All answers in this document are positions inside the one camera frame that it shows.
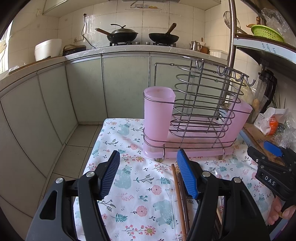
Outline light brown wooden chopstick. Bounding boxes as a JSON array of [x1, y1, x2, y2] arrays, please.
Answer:
[[171, 164, 187, 241]]

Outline grey kitchen cabinets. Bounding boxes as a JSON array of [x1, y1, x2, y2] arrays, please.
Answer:
[[0, 51, 232, 218]]

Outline right hand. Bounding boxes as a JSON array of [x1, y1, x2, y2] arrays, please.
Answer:
[[267, 196, 295, 225]]

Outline wooden cutting board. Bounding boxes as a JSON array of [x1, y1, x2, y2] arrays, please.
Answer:
[[242, 123, 284, 166]]

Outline white plastic bag orange item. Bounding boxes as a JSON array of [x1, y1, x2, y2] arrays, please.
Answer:
[[253, 107, 288, 136]]

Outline pink cup right side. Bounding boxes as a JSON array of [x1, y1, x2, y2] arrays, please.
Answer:
[[220, 98, 252, 147]]

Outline pink cup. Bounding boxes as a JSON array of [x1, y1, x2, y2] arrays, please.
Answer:
[[144, 86, 176, 147], [220, 98, 252, 147]]

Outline pink drip tray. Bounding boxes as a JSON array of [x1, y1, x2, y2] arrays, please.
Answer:
[[143, 117, 237, 159]]

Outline black blender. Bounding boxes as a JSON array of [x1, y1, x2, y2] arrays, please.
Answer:
[[255, 69, 278, 113]]

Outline floral bear tablecloth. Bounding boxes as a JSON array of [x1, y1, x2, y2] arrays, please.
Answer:
[[84, 118, 274, 240]]

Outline metal storage shelf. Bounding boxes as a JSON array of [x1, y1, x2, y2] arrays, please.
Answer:
[[234, 34, 295, 80]]

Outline pink cup left side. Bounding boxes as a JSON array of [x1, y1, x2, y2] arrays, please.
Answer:
[[144, 86, 176, 147]]

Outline green plastic basket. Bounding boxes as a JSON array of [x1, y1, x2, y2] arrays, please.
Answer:
[[251, 25, 285, 43]]

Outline steel kettle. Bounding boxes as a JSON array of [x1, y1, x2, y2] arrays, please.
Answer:
[[190, 41, 202, 52]]

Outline clear plastic bag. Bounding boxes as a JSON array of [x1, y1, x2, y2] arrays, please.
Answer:
[[261, 8, 295, 47]]

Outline chrome shelf pole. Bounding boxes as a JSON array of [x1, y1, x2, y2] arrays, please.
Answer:
[[227, 0, 237, 68]]

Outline gas stove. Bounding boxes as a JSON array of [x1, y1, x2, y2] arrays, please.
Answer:
[[109, 41, 177, 47]]

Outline black induction cooker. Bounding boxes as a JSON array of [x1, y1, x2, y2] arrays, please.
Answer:
[[62, 44, 86, 56]]

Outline white rice cooker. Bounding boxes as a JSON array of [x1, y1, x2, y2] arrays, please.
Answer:
[[34, 39, 62, 61]]

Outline black wok with lid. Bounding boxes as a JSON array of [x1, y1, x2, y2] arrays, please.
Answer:
[[95, 24, 138, 44]]

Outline chrome wire utensil rack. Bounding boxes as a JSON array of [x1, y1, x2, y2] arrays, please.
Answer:
[[142, 55, 256, 161]]

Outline black wok wooden handle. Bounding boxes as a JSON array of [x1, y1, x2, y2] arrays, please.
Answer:
[[149, 23, 179, 45]]

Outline black power cable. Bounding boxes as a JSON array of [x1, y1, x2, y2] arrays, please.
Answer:
[[81, 13, 96, 49]]

